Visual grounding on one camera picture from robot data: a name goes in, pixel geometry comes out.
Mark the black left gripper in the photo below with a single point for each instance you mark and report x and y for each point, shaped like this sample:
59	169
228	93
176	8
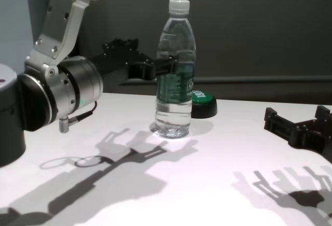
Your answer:
114	62

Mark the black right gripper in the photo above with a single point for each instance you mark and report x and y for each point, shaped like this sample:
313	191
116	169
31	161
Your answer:
313	138

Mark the clear water bottle green label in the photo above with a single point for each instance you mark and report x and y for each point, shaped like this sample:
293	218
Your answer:
175	101

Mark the green black push button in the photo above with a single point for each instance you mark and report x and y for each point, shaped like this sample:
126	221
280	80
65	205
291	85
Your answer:
205	106

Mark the grey horizontal rail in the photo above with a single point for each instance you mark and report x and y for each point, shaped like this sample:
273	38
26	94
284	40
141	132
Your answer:
246	79

